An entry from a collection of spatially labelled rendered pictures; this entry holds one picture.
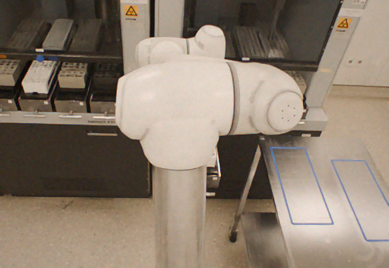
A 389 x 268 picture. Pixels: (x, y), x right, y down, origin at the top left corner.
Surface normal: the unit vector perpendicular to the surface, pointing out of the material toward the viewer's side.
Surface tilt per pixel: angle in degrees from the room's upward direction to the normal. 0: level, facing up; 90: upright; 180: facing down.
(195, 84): 30
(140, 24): 90
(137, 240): 0
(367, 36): 90
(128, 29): 90
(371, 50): 90
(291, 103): 71
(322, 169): 0
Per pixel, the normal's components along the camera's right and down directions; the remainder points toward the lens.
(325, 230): 0.08, -0.73
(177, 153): 0.03, 0.37
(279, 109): 0.37, 0.34
